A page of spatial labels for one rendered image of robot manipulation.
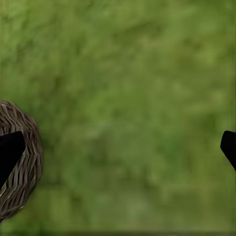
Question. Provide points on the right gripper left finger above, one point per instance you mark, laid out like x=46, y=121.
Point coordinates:
x=12, y=147

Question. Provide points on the wicker basket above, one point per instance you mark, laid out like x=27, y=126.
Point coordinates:
x=27, y=171

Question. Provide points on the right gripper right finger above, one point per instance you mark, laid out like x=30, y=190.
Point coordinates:
x=228, y=146

